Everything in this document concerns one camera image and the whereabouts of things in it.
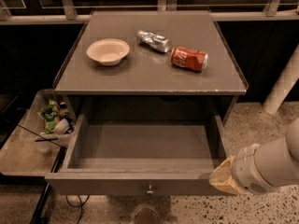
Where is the grey top drawer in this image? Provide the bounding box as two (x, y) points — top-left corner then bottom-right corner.
(46, 115), (230, 196)

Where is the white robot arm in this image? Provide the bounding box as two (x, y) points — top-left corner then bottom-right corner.
(209, 119), (299, 195)

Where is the metal drawer knob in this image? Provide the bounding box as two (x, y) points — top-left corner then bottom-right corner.
(146, 185), (154, 195)

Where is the white pillar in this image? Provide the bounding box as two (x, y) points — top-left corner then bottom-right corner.
(263, 45), (299, 114)

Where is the red cola can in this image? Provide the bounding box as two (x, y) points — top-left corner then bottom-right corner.
(171, 47), (208, 72)

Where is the grey wooden cabinet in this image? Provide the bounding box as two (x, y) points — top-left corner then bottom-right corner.
(54, 11), (248, 119)

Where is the crushed silver can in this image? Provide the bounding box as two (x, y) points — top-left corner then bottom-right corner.
(136, 30), (171, 53)

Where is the white paper cup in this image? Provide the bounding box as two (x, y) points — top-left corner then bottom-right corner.
(53, 119), (69, 134)

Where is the white paper bowl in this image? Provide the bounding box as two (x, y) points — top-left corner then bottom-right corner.
(86, 38), (130, 66)

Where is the clear plastic bin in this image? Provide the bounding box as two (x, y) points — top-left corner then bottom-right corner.
(0, 89), (72, 176)

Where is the green snack bag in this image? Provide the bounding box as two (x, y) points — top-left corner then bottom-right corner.
(37, 100), (61, 133)

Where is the black thin rod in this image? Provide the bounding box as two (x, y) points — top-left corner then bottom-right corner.
(18, 124), (62, 147)

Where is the metal window railing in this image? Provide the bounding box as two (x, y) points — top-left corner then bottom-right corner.
(0, 0), (299, 24)

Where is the black cable on floor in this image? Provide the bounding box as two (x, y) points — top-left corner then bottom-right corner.
(64, 194), (91, 224)

